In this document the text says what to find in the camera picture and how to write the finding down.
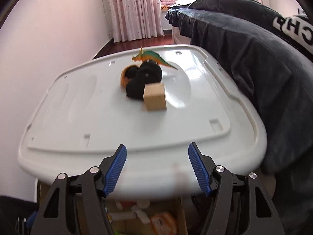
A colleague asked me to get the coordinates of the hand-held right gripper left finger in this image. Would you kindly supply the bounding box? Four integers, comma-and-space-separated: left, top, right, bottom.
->
32, 144, 128, 235

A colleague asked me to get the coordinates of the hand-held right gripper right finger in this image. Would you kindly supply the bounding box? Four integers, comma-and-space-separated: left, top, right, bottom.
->
188, 142, 285, 235

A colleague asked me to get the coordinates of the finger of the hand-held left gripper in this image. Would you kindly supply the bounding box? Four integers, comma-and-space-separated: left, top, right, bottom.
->
15, 212, 36, 235

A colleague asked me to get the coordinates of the white foam block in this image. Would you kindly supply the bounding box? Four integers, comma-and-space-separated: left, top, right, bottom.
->
108, 211, 137, 223

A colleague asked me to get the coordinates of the brown cardboard box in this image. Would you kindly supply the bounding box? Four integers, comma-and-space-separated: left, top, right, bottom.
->
37, 179, 189, 235

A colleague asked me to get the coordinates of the white tissue block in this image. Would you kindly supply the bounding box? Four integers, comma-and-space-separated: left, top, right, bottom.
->
136, 209, 151, 224

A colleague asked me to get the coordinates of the orange plastic bag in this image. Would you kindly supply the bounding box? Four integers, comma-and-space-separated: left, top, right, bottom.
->
150, 212, 178, 235

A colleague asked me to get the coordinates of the white plastic storage lid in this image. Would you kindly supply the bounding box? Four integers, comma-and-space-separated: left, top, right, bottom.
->
18, 44, 267, 199

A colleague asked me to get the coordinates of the wooden block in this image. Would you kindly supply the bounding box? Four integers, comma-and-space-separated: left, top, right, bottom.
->
143, 83, 167, 111

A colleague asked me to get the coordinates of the orange round toy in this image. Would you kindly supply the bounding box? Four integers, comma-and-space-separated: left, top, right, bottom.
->
120, 65, 137, 87

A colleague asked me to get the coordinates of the black fabric bundle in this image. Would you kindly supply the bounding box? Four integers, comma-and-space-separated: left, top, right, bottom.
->
125, 62, 163, 100

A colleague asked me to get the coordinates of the green orange toy dinosaur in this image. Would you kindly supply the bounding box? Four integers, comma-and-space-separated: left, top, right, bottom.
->
132, 46, 178, 70

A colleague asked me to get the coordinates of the black garment with white letters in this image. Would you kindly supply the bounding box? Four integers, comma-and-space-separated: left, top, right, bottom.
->
189, 0, 313, 61

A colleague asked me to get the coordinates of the white bed frame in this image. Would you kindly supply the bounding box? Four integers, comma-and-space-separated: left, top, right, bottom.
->
172, 26, 191, 45

